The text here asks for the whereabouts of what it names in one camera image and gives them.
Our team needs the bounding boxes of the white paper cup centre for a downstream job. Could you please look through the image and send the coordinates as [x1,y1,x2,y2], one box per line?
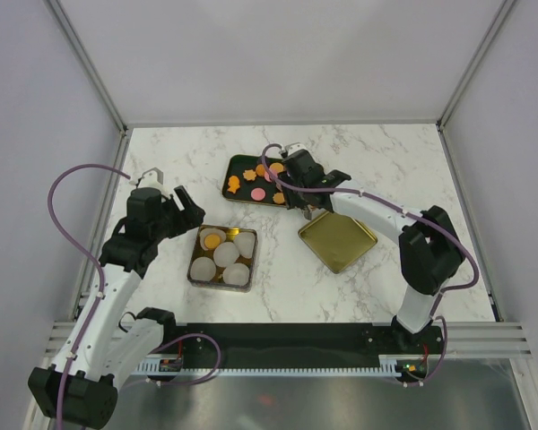
[213,242,240,268]

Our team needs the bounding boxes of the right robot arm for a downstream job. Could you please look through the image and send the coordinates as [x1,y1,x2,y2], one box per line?
[278,149,474,354]

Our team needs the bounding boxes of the gold tin lid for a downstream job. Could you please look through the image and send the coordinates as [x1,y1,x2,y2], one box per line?
[298,211,377,274]

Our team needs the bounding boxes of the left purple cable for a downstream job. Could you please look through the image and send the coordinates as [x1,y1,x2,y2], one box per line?
[48,164,134,429]

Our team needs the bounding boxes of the white cable duct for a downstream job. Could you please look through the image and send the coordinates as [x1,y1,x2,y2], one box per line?
[132,355,402,379]

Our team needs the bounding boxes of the purple cable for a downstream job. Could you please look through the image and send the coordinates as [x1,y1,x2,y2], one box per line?
[48,164,134,429]
[260,142,481,389]

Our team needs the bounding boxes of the aluminium frame post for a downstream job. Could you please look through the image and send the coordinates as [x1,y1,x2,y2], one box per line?
[435,0,521,131]
[42,0,131,138]

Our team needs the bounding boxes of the orange flower cookie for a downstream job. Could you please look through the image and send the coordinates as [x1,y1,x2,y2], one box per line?
[243,169,257,182]

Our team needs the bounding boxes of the white paper cup bottom-left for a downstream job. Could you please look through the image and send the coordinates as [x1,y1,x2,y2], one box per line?
[189,256,217,282]

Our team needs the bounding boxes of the orange swirl cookie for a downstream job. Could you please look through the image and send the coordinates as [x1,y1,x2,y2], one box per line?
[273,193,285,204]

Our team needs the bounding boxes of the white paper cup bottom-right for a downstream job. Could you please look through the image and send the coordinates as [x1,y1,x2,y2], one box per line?
[222,262,250,287]

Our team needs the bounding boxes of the pink sandwich cookie top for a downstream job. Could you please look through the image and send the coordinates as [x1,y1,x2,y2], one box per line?
[264,170,278,183]

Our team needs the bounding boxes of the dark green cookie tray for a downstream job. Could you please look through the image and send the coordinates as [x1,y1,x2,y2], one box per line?
[221,154,287,208]

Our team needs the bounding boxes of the beige round biscuit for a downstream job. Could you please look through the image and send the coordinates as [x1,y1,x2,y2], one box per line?
[270,163,284,173]

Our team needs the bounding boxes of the right aluminium frame post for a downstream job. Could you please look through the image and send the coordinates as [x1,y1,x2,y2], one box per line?
[435,0,521,131]

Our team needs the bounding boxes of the metal tongs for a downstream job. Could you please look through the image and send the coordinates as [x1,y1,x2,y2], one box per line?
[301,207,313,221]

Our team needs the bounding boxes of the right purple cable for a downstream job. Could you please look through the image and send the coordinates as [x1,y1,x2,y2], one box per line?
[260,142,481,389]

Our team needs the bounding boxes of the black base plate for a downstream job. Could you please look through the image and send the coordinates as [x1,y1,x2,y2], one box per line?
[162,322,444,367]

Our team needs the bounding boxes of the left aluminium frame post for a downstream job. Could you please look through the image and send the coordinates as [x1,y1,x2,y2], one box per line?
[42,0,131,138]

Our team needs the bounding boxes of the orange dotted biscuit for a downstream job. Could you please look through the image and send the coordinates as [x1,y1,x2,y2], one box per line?
[203,234,222,249]

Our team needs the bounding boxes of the white paper cup top-right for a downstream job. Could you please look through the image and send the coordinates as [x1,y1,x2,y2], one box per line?
[233,232,256,259]

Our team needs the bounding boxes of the aluminium rail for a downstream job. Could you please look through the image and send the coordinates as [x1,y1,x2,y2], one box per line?
[44,322,532,358]

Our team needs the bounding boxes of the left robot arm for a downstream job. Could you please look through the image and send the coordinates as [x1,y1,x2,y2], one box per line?
[28,184,205,429]

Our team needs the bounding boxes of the pink sandwich cookie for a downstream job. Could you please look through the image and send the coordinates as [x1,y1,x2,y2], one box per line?
[264,170,278,183]
[251,188,265,202]

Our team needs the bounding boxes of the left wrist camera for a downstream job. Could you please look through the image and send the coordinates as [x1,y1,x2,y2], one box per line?
[129,168,170,199]

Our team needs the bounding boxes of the square gold cookie tin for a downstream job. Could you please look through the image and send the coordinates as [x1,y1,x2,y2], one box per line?
[187,225,258,293]

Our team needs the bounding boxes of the orange fish cookie left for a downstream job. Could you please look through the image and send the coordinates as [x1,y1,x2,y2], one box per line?
[227,176,240,194]

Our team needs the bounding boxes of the pink sandwich cookie bottom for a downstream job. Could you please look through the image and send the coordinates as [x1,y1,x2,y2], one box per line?
[251,188,265,202]

